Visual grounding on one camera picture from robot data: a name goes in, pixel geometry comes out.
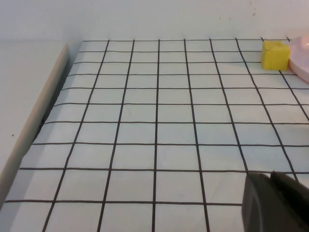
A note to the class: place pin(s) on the white board with beige edge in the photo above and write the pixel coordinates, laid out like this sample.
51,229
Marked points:
19,96

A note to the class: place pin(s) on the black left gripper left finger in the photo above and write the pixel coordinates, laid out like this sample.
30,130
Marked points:
260,207

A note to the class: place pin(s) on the yellow sponge cube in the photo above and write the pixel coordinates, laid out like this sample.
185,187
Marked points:
275,56

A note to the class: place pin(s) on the pale pink round plate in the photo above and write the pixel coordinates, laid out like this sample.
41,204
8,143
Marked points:
300,60

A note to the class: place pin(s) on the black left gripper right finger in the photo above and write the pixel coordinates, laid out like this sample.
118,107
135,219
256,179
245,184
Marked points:
297,200

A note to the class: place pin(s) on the white black grid table mat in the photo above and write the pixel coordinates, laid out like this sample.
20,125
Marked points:
144,120

